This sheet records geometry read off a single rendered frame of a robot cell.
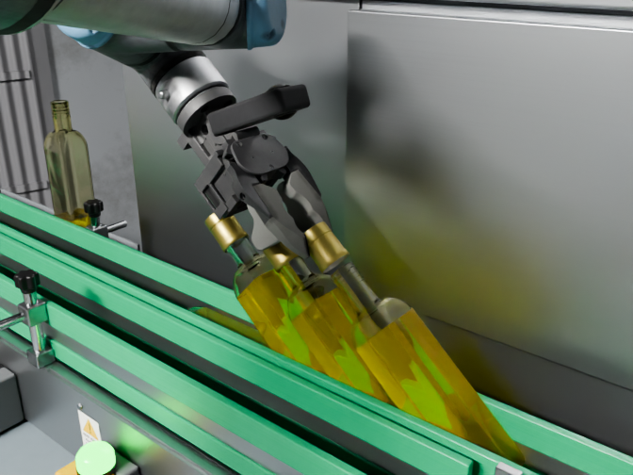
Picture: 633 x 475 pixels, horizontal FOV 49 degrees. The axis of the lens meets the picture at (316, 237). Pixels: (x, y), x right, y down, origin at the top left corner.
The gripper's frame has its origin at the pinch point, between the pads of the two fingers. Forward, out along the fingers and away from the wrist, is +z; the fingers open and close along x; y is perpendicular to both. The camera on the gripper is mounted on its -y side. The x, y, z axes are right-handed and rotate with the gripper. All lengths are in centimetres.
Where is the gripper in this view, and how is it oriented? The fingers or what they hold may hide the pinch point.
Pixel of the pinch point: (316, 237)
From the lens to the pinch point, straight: 73.8
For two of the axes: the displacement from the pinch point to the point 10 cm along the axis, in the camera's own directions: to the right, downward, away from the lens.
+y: -5.1, 5.3, 6.8
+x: -6.3, 3.0, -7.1
